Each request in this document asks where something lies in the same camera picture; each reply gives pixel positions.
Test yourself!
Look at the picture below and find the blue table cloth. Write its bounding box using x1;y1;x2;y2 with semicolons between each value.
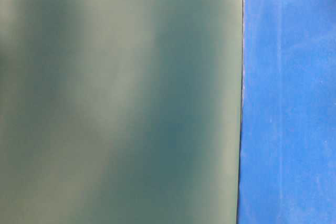
237;0;335;223

